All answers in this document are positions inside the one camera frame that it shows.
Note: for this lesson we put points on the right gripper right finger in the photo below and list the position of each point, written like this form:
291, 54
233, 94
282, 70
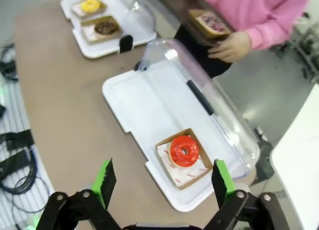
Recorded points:
223, 185

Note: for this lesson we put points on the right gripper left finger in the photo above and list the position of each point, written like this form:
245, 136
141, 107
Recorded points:
104, 185

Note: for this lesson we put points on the cardboard donut box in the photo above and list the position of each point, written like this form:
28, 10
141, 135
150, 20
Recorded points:
199, 26
109, 39
207, 162
103, 9

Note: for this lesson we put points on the person's left forearm pink sleeve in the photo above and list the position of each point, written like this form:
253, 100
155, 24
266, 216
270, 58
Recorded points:
274, 31

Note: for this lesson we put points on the red glazed donut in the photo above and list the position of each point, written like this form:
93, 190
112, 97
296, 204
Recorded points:
179, 155

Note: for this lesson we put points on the person's black trousers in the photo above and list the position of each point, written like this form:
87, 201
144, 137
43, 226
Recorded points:
199, 60

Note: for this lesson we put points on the chocolate glazed donut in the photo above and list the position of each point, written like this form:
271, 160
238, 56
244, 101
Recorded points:
106, 33

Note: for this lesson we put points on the yellow glazed donut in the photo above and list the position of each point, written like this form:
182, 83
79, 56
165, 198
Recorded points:
87, 6

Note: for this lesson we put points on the person's left hand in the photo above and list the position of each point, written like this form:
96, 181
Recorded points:
234, 47

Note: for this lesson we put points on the white printed paper liner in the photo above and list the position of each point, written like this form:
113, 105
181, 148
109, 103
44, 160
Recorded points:
184, 176
88, 32
76, 9

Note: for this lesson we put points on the large white table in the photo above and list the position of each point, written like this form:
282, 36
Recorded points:
299, 165

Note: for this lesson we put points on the white display tray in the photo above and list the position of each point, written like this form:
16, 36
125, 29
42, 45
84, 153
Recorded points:
99, 49
139, 103

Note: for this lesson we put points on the clear plastic tray lid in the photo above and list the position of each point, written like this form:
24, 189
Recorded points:
224, 95
139, 13

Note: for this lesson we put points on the black tape strip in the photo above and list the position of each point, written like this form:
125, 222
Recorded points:
17, 139

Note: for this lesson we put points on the black lid hinge knob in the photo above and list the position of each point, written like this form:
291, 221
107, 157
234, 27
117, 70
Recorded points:
140, 65
125, 43

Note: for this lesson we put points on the pink hoodie torso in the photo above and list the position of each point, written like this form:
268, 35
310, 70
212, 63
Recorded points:
249, 3

